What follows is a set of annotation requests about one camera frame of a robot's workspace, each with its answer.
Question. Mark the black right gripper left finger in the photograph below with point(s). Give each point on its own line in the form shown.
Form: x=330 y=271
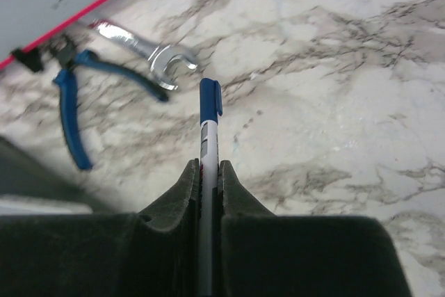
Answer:
x=163 y=247

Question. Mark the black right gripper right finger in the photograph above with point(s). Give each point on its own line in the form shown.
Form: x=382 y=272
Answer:
x=240 y=212

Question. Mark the blue whiteboard marker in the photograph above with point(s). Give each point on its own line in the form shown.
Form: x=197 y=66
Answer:
x=209 y=181

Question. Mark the blue marker cap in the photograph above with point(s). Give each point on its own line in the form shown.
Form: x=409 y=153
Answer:
x=210 y=100

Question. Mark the black whiteboard stand foot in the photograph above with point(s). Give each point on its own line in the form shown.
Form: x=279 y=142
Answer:
x=31 y=59

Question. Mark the small grey white box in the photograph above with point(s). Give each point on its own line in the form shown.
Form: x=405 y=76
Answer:
x=21 y=205

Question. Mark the silver open-end wrench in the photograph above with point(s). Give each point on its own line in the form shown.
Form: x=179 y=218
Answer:
x=159 y=57

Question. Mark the blue handled pliers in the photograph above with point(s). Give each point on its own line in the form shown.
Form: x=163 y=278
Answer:
x=64 y=50

